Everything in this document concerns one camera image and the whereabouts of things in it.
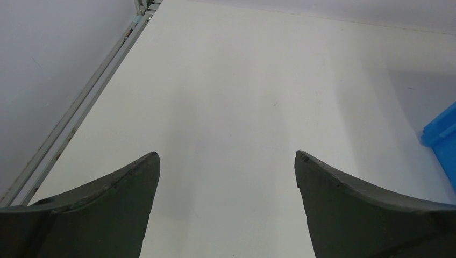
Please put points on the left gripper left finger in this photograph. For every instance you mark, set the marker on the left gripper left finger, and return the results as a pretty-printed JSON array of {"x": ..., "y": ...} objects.
[{"x": 106, "y": 217}]

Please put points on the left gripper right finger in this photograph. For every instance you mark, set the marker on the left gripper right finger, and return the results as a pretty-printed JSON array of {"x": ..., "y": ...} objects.
[{"x": 349, "y": 217}]

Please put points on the blue plastic bin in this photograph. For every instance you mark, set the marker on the blue plastic bin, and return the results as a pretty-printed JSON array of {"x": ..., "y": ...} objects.
[{"x": 439, "y": 135}]

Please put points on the aluminium frame profile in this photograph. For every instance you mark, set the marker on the aluminium frame profile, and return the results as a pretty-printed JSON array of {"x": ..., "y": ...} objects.
[{"x": 56, "y": 59}]

